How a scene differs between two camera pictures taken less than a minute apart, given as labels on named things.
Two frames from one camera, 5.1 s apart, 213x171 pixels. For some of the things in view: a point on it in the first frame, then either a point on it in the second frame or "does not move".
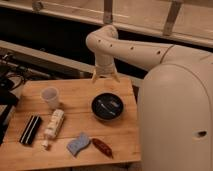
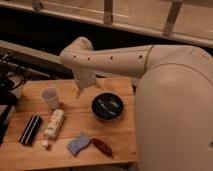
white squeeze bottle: (53, 126) does not move
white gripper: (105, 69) → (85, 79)
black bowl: (107, 106) does not move
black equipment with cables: (12, 74) does not move
